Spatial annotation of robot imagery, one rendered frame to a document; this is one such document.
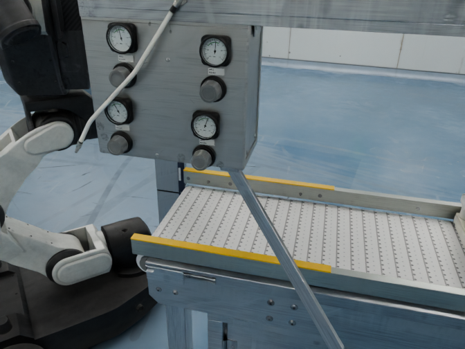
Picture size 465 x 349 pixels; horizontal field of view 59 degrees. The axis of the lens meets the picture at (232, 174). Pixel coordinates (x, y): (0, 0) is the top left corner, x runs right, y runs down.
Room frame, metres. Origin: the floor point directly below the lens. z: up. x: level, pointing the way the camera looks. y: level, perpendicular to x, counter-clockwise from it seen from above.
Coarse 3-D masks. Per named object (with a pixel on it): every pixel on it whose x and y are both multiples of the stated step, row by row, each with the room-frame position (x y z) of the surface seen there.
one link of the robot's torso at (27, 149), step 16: (16, 128) 1.23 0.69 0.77; (48, 128) 1.14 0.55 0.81; (64, 128) 1.16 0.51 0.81; (0, 144) 1.18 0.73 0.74; (16, 144) 1.10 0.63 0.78; (32, 144) 1.11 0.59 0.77; (48, 144) 1.13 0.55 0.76; (64, 144) 1.15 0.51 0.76; (0, 160) 1.08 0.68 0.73; (16, 160) 1.09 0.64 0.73; (32, 160) 1.11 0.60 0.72; (0, 176) 1.09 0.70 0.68; (16, 176) 1.11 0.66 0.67; (0, 192) 1.08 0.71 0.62; (16, 192) 1.10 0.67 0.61; (0, 208) 1.06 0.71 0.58
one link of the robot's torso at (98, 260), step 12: (84, 228) 1.32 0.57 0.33; (96, 228) 1.35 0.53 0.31; (84, 240) 1.31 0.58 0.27; (96, 240) 1.23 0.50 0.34; (84, 252) 1.16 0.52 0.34; (96, 252) 1.17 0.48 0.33; (108, 252) 1.19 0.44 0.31; (60, 264) 1.11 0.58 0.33; (72, 264) 1.12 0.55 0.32; (84, 264) 1.14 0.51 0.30; (96, 264) 1.16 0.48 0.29; (108, 264) 1.18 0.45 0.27; (60, 276) 1.10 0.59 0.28; (72, 276) 1.11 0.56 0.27; (84, 276) 1.14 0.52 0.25
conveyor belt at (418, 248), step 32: (192, 192) 0.81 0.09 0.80; (224, 192) 0.81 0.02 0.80; (160, 224) 0.68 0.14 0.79; (192, 224) 0.68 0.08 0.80; (224, 224) 0.68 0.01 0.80; (256, 224) 0.68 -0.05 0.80; (288, 224) 0.69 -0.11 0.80; (320, 224) 0.69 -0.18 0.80; (352, 224) 0.69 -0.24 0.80; (384, 224) 0.69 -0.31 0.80; (416, 224) 0.70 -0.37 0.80; (448, 224) 0.70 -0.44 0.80; (320, 256) 0.59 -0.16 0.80; (352, 256) 0.59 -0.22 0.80; (384, 256) 0.59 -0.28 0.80; (416, 256) 0.59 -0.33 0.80; (448, 256) 0.60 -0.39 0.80
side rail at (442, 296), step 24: (192, 264) 0.55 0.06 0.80; (216, 264) 0.54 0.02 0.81; (240, 264) 0.54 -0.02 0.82; (264, 264) 0.53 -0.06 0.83; (336, 288) 0.50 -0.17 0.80; (360, 288) 0.49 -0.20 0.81; (384, 288) 0.48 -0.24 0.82; (408, 288) 0.48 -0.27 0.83; (432, 288) 0.47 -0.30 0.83; (456, 288) 0.47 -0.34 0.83
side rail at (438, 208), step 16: (192, 176) 0.84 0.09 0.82; (208, 176) 0.83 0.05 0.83; (256, 192) 0.80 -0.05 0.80; (272, 192) 0.80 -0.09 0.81; (288, 192) 0.79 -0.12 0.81; (304, 192) 0.78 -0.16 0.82; (320, 192) 0.77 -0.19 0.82; (336, 192) 0.77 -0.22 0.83; (352, 192) 0.76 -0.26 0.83; (368, 192) 0.76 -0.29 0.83; (384, 208) 0.74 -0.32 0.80; (400, 208) 0.74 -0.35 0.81; (416, 208) 0.73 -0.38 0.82; (432, 208) 0.72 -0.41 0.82; (448, 208) 0.72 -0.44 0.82
